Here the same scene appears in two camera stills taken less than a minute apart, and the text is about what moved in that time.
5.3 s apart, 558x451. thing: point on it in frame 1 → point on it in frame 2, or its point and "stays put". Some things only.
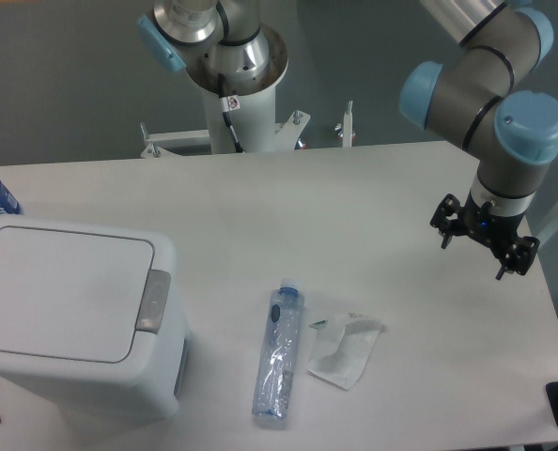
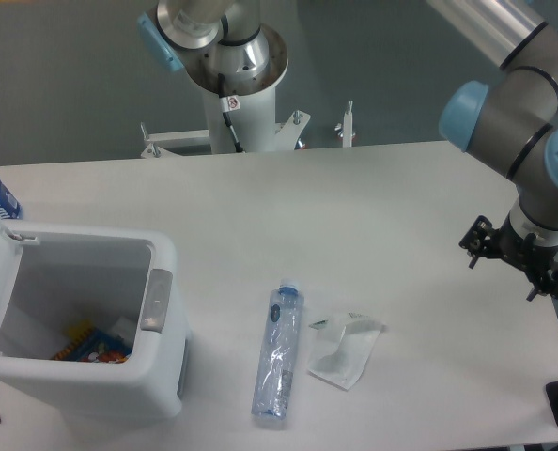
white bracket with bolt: x=345 y=132 stays put
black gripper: x=482 y=223 → x=534 y=259
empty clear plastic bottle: x=277 y=375 stays put
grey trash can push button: x=155 y=301 stays put
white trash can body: x=147 y=383 → x=76 y=273
